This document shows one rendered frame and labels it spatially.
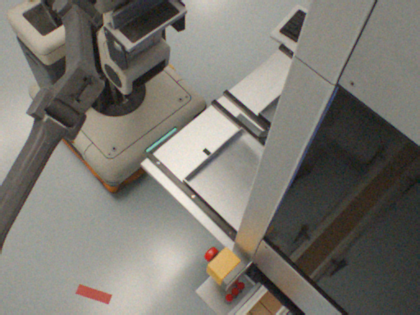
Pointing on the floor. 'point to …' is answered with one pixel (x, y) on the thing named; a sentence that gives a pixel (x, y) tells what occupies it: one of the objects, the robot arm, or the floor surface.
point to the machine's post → (300, 110)
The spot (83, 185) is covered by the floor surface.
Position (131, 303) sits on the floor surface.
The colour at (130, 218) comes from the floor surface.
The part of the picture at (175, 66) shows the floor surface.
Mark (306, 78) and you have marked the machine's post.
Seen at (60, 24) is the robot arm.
